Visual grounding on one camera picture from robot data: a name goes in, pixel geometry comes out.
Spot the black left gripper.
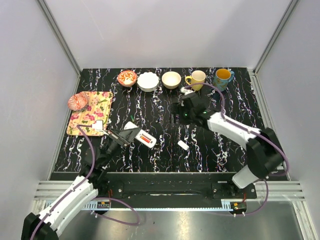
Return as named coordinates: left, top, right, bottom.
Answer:
left=101, top=127, right=141, bottom=167

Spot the white remote control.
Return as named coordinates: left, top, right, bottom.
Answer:
left=124, top=121, right=157, bottom=149

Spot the red orange battery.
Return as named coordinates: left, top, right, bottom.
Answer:
left=140, top=134, right=152, bottom=143

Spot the white battery cover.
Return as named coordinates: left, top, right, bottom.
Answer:
left=177, top=140, right=189, bottom=151

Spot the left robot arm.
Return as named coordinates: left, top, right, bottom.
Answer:
left=21, top=122, right=143, bottom=240

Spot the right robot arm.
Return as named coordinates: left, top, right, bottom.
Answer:
left=170, top=91, right=288, bottom=198

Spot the yellow mug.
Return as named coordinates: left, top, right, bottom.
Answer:
left=185, top=70, right=206, bottom=91

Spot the cream round bowl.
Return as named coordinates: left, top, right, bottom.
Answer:
left=161, top=71, right=181, bottom=90

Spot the floral rectangular tray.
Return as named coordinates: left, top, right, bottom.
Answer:
left=66, top=91, right=113, bottom=137

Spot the blue butterfly mug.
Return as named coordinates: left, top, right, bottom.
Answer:
left=213, top=68, right=235, bottom=92

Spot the white scalloped bowl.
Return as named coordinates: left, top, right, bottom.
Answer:
left=137, top=72, right=159, bottom=93

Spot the red patterned small bowl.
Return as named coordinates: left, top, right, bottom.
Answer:
left=117, top=70, right=137, bottom=87

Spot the pink patterned bowl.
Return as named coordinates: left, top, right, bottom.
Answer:
left=67, top=92, right=89, bottom=111

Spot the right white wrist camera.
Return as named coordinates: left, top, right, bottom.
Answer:
left=180, top=87, right=194, bottom=95

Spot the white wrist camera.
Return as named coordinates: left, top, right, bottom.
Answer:
left=91, top=119, right=107, bottom=136
left=180, top=87, right=194, bottom=95

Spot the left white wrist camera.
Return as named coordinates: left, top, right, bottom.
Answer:
left=91, top=119, right=107, bottom=136

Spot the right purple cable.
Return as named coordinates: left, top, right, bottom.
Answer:
left=184, top=82, right=291, bottom=217

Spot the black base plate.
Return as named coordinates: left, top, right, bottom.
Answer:
left=88, top=172, right=257, bottom=210

